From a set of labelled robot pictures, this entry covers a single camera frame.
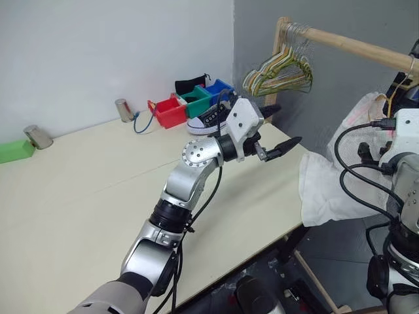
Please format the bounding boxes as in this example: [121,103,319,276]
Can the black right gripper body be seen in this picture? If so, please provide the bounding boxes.
[391,70,419,111]

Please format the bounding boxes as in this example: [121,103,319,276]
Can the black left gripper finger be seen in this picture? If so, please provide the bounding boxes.
[258,104,283,122]
[265,136,302,162]

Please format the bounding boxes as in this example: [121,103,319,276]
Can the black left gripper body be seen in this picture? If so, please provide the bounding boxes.
[244,131,273,163]

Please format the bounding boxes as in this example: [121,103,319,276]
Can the yellow wire hanger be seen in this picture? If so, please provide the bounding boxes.
[374,55,417,120]

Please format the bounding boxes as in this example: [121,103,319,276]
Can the white shorts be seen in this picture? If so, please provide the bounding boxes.
[299,92,405,227]

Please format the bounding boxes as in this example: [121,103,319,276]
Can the black and white sneaker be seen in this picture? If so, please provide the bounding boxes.
[187,97,244,136]

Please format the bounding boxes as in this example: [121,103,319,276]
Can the blue plastic bin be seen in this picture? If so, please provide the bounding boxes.
[205,78,235,107]

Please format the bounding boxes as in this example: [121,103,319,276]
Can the green plastic bin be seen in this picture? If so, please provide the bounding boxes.
[176,85,212,118]

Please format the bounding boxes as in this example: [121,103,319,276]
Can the wooden clothes rack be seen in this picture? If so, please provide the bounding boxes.
[264,16,419,124]

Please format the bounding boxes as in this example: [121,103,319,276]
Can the black fabric pouch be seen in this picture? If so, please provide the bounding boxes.
[174,73,210,96]

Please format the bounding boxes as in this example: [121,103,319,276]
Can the red plastic bin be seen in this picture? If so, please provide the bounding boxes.
[147,94,188,130]

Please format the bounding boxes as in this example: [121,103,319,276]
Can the black metal table leg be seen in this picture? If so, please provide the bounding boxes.
[278,225,310,273]

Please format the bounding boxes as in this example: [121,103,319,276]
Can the light wooden base bar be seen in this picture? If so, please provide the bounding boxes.
[293,249,350,314]

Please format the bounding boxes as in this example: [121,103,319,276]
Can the metal cup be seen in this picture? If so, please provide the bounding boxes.
[23,125,54,150]
[115,98,136,123]

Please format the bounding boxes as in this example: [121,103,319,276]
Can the dark rounded object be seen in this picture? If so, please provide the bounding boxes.
[235,275,286,314]

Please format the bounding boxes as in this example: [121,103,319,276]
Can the green rectangular box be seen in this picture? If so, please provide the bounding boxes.
[0,139,35,164]

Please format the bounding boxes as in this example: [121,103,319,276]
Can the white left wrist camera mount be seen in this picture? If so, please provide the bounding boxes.
[227,97,264,163]

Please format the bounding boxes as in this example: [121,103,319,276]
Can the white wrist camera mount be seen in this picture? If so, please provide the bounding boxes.
[227,97,264,163]
[379,109,419,164]

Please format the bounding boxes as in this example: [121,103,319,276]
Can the bunch of wire hangers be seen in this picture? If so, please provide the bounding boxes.
[242,22,314,97]

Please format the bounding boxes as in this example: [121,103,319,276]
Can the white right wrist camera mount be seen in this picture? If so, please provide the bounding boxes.
[379,109,419,164]

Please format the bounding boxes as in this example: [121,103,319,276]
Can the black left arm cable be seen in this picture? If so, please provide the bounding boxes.
[156,88,234,314]

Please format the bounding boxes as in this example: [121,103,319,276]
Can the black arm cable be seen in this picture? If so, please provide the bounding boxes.
[156,88,234,314]
[333,117,406,230]

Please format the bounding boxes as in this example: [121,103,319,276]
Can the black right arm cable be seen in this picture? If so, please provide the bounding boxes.
[333,117,406,230]

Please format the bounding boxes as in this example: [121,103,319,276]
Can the blue cable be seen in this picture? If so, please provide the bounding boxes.
[132,111,155,135]

